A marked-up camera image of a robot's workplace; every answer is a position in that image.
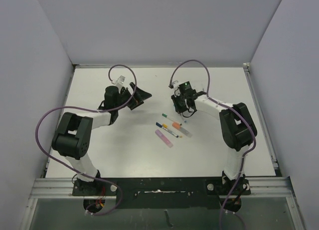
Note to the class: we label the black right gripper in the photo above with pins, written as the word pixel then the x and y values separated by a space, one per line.
pixel 176 97

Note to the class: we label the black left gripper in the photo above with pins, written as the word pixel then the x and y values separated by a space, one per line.
pixel 139 97

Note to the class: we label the green marker pen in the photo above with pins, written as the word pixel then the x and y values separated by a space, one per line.
pixel 170 118

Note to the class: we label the orange cap highlighter pen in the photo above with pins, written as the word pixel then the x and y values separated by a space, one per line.
pixel 181 129

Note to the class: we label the yellow marker pen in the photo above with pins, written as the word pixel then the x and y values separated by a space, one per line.
pixel 172 130

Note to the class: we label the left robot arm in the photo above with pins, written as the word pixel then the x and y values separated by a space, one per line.
pixel 72 136

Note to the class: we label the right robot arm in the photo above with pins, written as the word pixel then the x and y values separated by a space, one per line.
pixel 237 126

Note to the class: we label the navy blue marker pen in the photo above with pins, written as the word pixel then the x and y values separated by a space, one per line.
pixel 167 129

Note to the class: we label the pink highlighter pen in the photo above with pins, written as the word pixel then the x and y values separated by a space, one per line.
pixel 164 138

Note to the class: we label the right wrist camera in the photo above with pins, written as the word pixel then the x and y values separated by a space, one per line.
pixel 174 84

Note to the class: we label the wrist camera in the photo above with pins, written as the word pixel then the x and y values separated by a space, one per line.
pixel 119 83
pixel 174 84

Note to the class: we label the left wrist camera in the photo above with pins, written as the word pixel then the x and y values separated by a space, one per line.
pixel 119 83

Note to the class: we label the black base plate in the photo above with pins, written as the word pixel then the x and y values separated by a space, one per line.
pixel 165 193

